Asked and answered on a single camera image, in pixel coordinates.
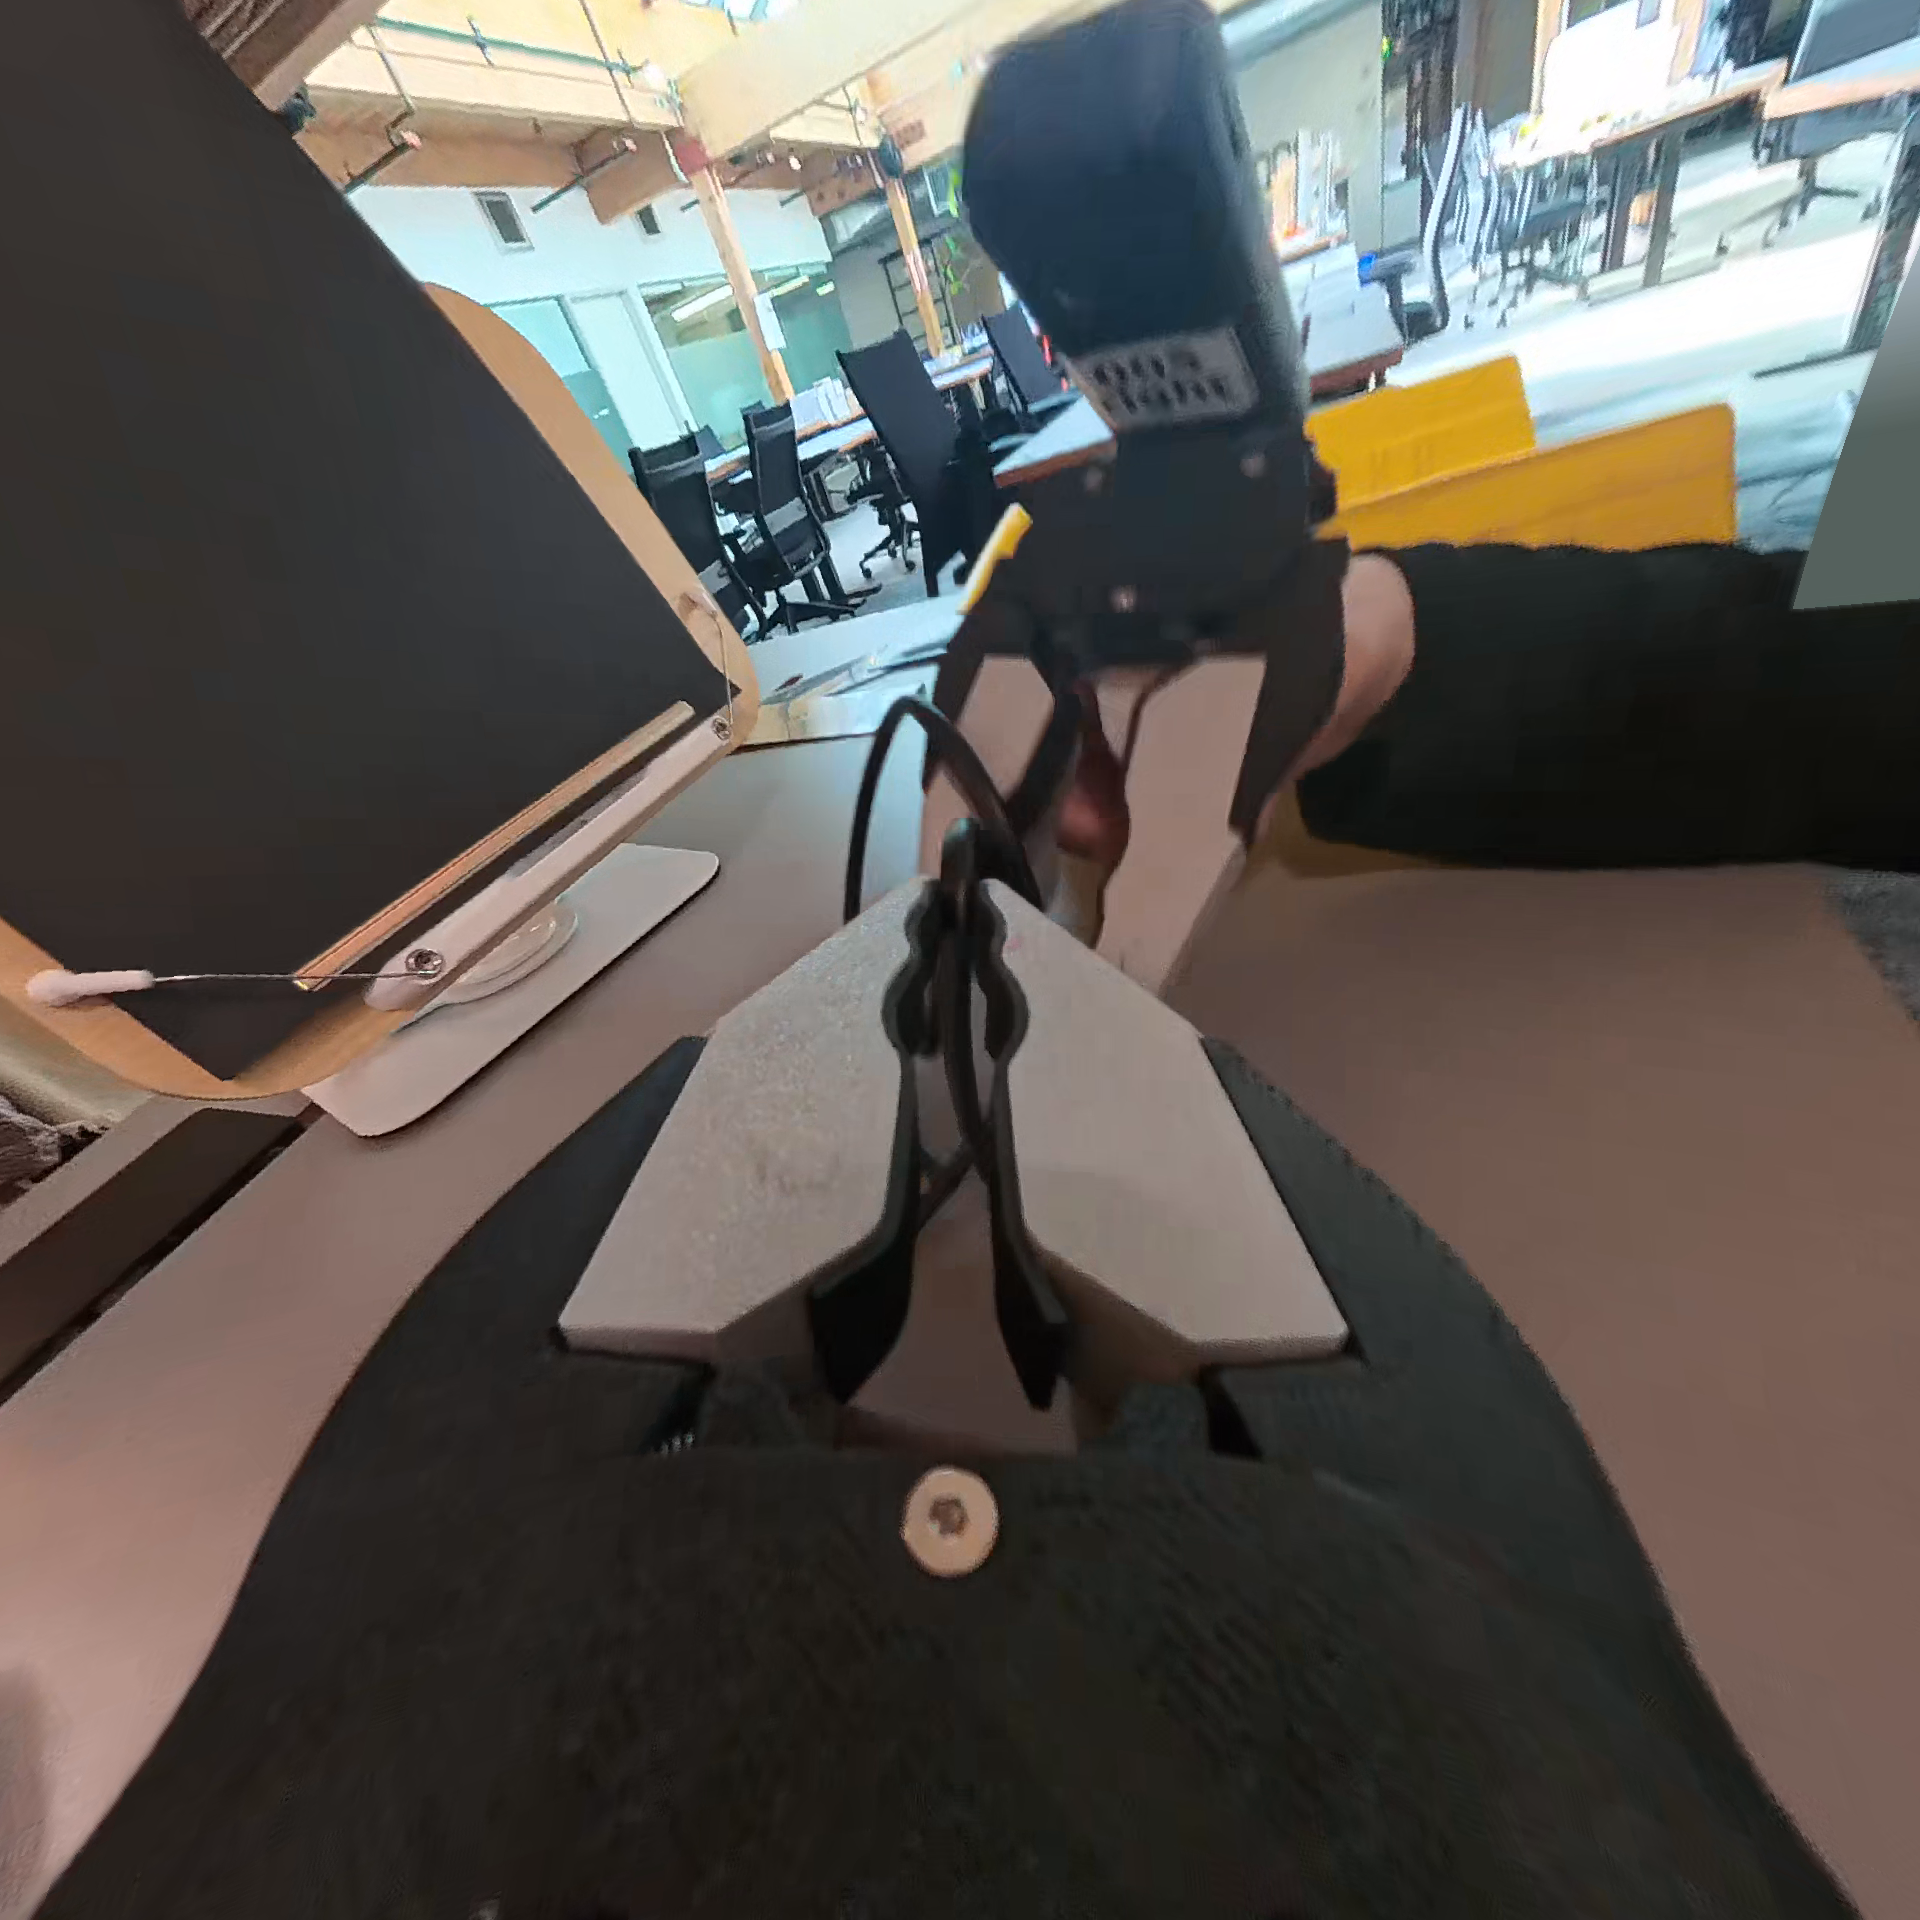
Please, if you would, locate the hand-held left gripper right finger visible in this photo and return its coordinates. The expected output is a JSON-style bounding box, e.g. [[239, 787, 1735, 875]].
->
[[974, 880, 1358, 1410]]

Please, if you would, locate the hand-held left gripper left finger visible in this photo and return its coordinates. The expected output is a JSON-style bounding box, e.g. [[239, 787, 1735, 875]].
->
[[557, 880, 964, 1406]]

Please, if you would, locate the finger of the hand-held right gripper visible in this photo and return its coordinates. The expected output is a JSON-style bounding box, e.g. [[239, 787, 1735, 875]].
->
[[1093, 658, 1273, 993], [969, 658, 1082, 801]]

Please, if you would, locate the yellow plastic bin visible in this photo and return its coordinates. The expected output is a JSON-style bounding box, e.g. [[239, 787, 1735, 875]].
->
[[964, 357, 1740, 880]]

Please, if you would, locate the person's right hand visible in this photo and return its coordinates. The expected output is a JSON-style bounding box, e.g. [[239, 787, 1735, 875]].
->
[[1311, 555, 1420, 758]]

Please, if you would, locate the green potted plant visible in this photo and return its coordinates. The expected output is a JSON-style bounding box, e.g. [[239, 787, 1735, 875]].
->
[[923, 162, 993, 312]]

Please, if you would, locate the clear document sleeve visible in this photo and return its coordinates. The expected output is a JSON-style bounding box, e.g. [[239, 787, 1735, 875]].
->
[[752, 646, 939, 752]]

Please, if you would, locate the wood-edged office desk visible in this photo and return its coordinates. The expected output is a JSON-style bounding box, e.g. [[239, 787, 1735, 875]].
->
[[987, 287, 1401, 492]]

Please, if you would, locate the black office chair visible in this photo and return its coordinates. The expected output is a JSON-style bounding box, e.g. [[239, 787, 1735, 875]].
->
[[744, 404, 863, 634], [831, 328, 985, 593]]

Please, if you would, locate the black board on white stand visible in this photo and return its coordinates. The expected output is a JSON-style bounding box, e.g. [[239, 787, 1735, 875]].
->
[[0, 0, 752, 1145]]

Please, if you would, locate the thin steel tether wire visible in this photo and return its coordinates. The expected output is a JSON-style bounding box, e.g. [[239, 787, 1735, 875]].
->
[[21, 955, 448, 1011], [676, 589, 744, 736]]

